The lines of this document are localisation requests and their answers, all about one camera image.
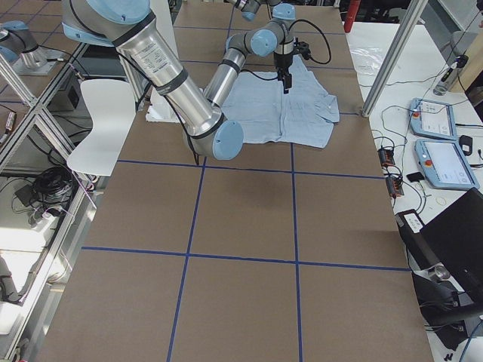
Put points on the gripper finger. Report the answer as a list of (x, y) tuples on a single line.
[(286, 79)]

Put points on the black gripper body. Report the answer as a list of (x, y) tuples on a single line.
[(281, 61)]

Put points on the light blue button shirt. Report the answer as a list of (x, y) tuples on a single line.
[(305, 115)]

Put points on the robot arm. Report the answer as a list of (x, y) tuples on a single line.
[(249, 8), (130, 27)]

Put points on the clear plastic bag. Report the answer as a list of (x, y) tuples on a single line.
[(367, 60)]

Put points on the red cylinder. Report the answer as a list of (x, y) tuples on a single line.
[(351, 15)]

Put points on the orange black connector box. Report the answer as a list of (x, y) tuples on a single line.
[(386, 157)]

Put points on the upper blue teach pendant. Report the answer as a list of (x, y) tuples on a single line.
[(429, 118)]

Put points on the blue teach pendant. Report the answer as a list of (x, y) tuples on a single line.
[(429, 118), (444, 165)]

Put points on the clear water bottle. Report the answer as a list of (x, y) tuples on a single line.
[(446, 81)]

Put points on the white plastic chair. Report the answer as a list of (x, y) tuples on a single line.
[(111, 105)]

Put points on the lower blue teach pendant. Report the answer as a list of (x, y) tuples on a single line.
[(444, 165)]

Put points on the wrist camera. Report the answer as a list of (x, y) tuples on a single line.
[(302, 48)]

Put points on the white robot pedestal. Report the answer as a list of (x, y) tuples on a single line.
[(174, 90)]

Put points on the aluminium frame post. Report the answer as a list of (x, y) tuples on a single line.
[(415, 9)]

